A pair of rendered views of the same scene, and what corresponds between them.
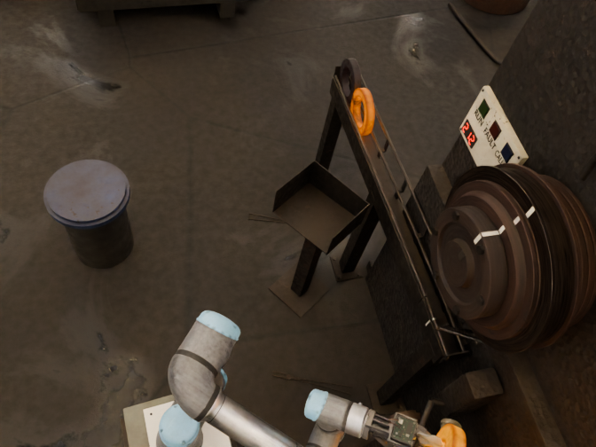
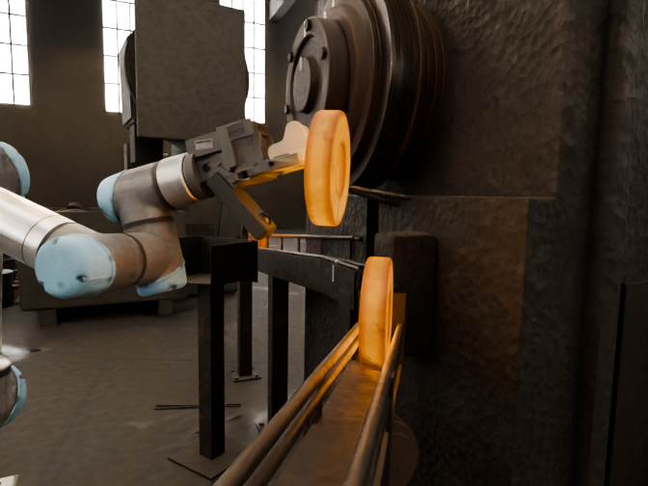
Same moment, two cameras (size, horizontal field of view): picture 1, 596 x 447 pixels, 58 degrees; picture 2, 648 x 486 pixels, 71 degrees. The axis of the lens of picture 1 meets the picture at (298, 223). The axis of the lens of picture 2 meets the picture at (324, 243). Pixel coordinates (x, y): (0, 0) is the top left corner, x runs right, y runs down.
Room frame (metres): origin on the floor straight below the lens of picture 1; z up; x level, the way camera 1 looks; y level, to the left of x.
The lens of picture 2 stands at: (-0.31, -0.50, 0.87)
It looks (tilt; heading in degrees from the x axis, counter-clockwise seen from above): 6 degrees down; 2
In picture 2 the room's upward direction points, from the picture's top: 1 degrees clockwise
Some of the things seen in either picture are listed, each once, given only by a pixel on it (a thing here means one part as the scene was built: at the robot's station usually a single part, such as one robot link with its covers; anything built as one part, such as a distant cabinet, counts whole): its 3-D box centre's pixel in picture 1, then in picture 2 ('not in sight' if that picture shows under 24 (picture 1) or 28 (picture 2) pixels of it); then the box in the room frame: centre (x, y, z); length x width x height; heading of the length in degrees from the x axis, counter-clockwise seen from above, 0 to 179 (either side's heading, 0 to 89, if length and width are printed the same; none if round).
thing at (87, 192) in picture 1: (96, 218); not in sight; (1.08, 0.83, 0.22); 0.32 x 0.32 x 0.43
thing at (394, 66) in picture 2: (498, 257); (351, 90); (0.78, -0.51, 1.11); 0.47 x 0.06 x 0.47; 25
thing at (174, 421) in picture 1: (180, 426); not in sight; (0.32, 0.19, 0.49); 0.13 x 0.12 x 0.14; 167
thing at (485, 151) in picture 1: (490, 142); not in sight; (1.14, -0.47, 1.15); 0.26 x 0.02 x 0.18; 25
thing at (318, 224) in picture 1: (307, 247); (206, 349); (1.12, -0.06, 0.36); 0.26 x 0.20 x 0.72; 60
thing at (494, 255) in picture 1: (464, 262); (311, 86); (0.74, -0.43, 1.11); 0.28 x 0.06 x 0.28; 25
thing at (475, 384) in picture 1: (469, 393); (404, 292); (0.58, -0.63, 0.68); 0.11 x 0.08 x 0.24; 115
